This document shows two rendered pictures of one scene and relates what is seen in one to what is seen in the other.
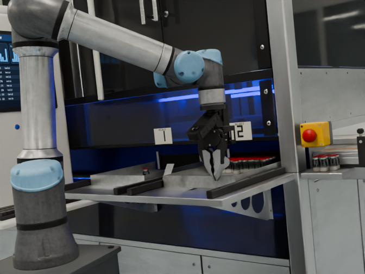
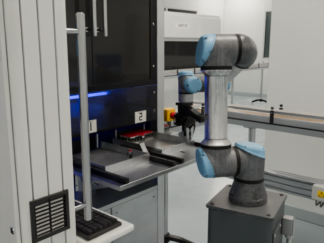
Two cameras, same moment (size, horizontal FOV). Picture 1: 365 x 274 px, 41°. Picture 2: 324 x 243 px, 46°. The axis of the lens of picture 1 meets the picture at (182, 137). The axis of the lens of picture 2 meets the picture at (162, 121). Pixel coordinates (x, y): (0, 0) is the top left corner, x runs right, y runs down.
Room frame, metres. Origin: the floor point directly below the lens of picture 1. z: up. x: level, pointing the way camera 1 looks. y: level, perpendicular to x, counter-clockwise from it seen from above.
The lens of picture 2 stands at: (1.43, 1.81, 1.40)
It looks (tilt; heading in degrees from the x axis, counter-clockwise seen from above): 11 degrees down; 272
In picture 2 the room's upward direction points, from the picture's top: straight up
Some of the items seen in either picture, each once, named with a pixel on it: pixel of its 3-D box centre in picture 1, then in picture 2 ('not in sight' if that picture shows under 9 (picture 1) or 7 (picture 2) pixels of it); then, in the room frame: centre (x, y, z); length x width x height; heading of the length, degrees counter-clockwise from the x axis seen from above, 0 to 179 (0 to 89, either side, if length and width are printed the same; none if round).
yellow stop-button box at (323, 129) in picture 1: (316, 134); (167, 114); (1.48, -0.40, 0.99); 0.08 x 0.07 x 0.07; 141
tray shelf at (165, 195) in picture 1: (175, 184); (140, 156); (1.60, 0.04, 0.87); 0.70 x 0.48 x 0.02; 51
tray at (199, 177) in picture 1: (228, 172); (153, 141); (1.55, -0.13, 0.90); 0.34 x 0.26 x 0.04; 142
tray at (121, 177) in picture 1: (150, 172); (102, 155); (1.76, 0.13, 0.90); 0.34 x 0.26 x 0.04; 141
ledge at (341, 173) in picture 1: (329, 172); (163, 133); (1.51, -0.44, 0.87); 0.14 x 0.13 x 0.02; 141
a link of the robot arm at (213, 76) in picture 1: (208, 70); (185, 82); (1.38, -0.09, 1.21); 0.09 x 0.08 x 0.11; 103
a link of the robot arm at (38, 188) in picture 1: (38, 189); (248, 159); (1.15, 0.35, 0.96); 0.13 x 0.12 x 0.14; 13
